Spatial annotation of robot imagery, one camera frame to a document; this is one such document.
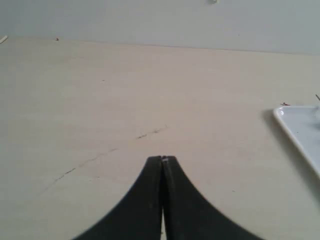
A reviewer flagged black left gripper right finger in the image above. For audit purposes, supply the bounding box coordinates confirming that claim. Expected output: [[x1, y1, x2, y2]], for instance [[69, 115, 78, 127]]
[[162, 156, 260, 240]]

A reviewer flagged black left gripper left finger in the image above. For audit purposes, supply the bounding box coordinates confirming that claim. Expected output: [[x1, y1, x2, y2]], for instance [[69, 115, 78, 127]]
[[75, 156, 162, 240]]

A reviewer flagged white rectangular plastic tray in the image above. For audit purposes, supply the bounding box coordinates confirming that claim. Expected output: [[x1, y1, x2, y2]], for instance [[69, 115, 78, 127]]
[[273, 105, 320, 176]]

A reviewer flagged pale stick at edge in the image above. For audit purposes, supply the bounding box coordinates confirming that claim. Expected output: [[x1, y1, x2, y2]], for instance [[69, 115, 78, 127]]
[[0, 35, 8, 44]]

